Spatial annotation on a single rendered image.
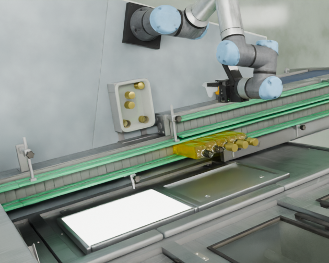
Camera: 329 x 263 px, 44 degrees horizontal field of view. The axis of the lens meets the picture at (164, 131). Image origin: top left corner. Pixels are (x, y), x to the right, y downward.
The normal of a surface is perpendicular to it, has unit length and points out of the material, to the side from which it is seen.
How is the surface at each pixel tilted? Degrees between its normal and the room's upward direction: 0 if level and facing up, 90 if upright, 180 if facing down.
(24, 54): 0
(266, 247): 90
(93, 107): 0
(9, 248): 90
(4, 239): 90
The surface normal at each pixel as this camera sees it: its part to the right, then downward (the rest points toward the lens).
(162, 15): 0.35, 0.12
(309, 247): -0.14, -0.97
